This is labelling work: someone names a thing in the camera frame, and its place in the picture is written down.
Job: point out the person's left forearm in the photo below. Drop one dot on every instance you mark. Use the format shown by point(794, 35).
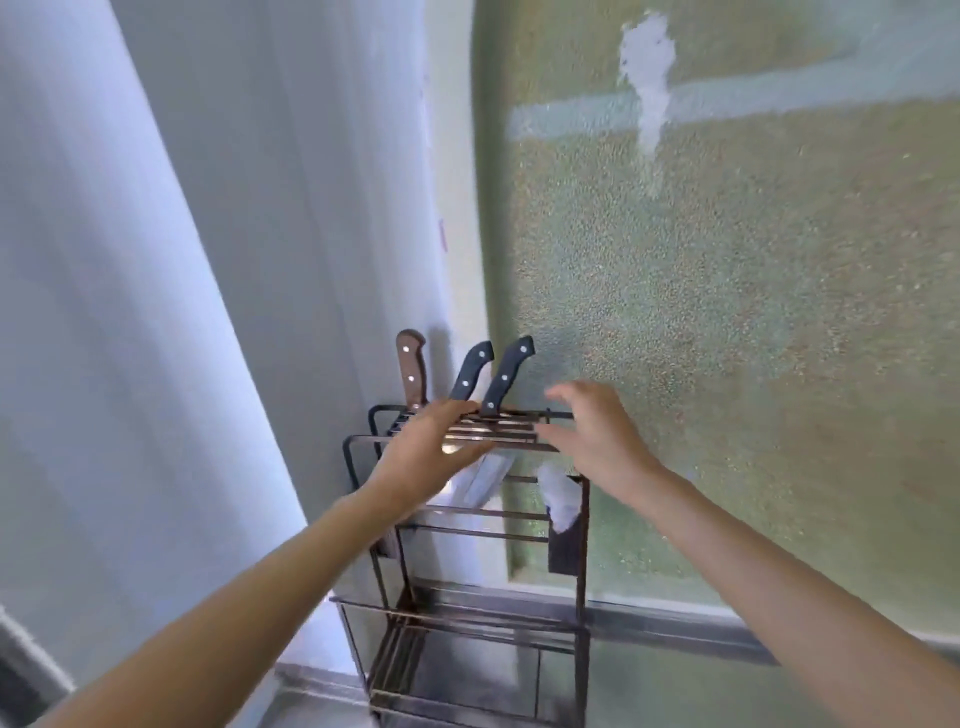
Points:
point(247, 615)

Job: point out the black-trimmed frame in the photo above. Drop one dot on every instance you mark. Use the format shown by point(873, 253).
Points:
point(22, 690)

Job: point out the frosted glass window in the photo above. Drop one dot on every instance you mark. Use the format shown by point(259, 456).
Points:
point(750, 300)

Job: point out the dark metal knife rack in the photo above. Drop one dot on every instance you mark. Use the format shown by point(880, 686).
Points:
point(583, 570)

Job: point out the person's left hand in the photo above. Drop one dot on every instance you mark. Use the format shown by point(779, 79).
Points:
point(420, 457)

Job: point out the person's right hand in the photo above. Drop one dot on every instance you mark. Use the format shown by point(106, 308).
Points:
point(607, 442)

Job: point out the black ribbed holder cup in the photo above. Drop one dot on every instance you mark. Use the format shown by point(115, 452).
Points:
point(388, 544)
point(566, 551)

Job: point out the white crumpled tissue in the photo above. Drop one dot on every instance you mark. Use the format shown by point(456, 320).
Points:
point(559, 495)

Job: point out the person's right forearm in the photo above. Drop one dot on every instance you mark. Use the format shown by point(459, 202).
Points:
point(787, 600)

